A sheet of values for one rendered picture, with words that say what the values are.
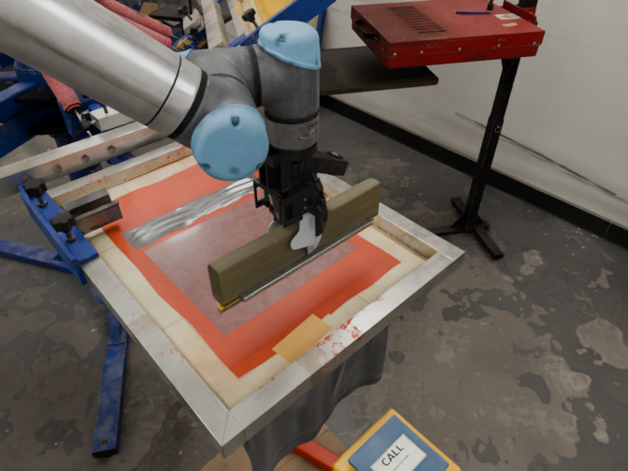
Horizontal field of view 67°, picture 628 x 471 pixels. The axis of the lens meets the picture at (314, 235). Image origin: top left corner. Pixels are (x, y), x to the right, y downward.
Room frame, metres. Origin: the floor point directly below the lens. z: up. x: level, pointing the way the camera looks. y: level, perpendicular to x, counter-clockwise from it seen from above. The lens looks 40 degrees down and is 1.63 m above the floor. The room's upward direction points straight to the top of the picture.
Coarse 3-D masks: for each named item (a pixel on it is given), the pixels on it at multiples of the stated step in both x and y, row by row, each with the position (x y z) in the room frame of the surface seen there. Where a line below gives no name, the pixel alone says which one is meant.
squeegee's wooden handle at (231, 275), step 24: (360, 192) 0.69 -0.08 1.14; (336, 216) 0.64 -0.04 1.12; (360, 216) 0.69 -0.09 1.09; (264, 240) 0.56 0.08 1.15; (288, 240) 0.57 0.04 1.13; (216, 264) 0.50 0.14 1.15; (240, 264) 0.51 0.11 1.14; (264, 264) 0.54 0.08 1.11; (216, 288) 0.49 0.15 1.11; (240, 288) 0.50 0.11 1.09
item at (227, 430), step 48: (48, 192) 0.91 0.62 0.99; (336, 192) 0.92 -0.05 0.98; (432, 240) 0.73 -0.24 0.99; (96, 288) 0.61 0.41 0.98; (432, 288) 0.63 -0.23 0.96; (144, 336) 0.49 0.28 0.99; (336, 336) 0.49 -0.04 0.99; (192, 384) 0.40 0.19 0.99; (288, 384) 0.40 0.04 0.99; (240, 432) 0.33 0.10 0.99
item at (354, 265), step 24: (192, 168) 1.06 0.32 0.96; (192, 192) 0.96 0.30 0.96; (216, 216) 0.86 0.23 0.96; (240, 216) 0.86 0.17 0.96; (264, 216) 0.86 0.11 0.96; (240, 240) 0.77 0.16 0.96; (360, 240) 0.77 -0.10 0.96; (312, 264) 0.70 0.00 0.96; (336, 264) 0.70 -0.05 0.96; (360, 264) 0.70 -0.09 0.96; (384, 264) 0.70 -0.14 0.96; (312, 288) 0.63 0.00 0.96; (336, 288) 0.63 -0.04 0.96; (360, 288) 0.63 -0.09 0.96
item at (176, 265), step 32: (160, 192) 0.96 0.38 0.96; (128, 224) 0.83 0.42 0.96; (192, 224) 0.83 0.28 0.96; (128, 256) 0.72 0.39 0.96; (160, 256) 0.72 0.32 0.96; (192, 256) 0.72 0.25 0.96; (160, 288) 0.63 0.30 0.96; (192, 288) 0.63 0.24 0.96; (288, 288) 0.63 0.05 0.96; (192, 320) 0.55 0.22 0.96; (224, 320) 0.55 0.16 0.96; (256, 320) 0.55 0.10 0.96; (288, 320) 0.55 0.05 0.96; (224, 352) 0.48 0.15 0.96; (256, 352) 0.48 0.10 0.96
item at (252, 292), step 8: (360, 224) 0.68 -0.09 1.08; (368, 224) 0.68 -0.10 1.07; (344, 232) 0.66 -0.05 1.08; (352, 232) 0.66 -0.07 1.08; (336, 240) 0.63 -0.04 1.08; (344, 240) 0.64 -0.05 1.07; (320, 248) 0.61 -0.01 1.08; (328, 248) 0.61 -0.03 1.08; (304, 256) 0.59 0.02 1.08; (312, 256) 0.59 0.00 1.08; (320, 256) 0.60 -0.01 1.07; (288, 264) 0.57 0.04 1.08; (296, 264) 0.57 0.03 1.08; (304, 264) 0.58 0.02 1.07; (280, 272) 0.55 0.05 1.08; (288, 272) 0.55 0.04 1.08; (264, 280) 0.53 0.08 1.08; (272, 280) 0.53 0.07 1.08; (256, 288) 0.52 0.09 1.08; (264, 288) 0.52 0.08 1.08; (240, 296) 0.50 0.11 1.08; (248, 296) 0.50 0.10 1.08
